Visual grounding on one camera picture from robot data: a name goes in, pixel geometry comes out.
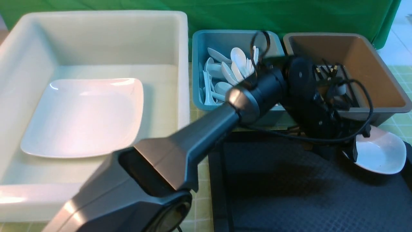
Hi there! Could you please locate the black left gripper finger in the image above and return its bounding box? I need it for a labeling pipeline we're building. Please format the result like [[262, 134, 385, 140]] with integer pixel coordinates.
[[344, 141, 358, 162]]

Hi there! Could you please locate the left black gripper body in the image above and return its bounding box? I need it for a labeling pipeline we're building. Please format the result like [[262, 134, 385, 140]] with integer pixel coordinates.
[[286, 81, 370, 150]]

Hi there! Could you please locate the small white bowl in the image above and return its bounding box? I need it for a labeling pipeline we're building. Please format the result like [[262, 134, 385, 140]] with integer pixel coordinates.
[[355, 126, 407, 175]]

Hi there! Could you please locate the large white rectangular plate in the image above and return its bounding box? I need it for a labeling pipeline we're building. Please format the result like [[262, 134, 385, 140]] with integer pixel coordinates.
[[20, 78, 144, 159]]

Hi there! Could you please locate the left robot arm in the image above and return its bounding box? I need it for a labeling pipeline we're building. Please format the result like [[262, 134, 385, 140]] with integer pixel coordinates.
[[43, 55, 374, 232]]

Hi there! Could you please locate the black chopstick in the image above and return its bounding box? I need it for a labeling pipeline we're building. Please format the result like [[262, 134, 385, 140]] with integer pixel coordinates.
[[338, 63, 359, 108]]

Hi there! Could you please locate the brown plastic bin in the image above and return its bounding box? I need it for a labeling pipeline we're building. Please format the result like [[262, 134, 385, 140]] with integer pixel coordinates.
[[283, 33, 411, 126]]

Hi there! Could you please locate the black serving tray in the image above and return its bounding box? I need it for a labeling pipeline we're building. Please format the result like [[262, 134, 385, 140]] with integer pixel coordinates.
[[209, 131, 412, 232]]

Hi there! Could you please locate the white soup spoon in bin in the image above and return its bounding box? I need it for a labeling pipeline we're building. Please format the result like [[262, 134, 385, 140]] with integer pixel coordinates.
[[230, 47, 247, 73], [214, 81, 233, 96]]

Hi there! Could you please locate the green backdrop cloth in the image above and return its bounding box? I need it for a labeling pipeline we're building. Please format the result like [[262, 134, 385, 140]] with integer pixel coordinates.
[[1, 0, 400, 50]]

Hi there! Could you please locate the teal plastic bin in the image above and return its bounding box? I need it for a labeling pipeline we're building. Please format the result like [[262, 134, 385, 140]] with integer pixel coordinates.
[[192, 30, 286, 126]]

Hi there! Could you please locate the large white plastic tub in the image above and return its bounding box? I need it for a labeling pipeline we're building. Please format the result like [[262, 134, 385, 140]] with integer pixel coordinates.
[[1, 11, 190, 223]]

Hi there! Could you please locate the black cable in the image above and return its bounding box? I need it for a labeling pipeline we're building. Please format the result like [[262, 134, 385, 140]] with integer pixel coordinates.
[[245, 31, 374, 144]]

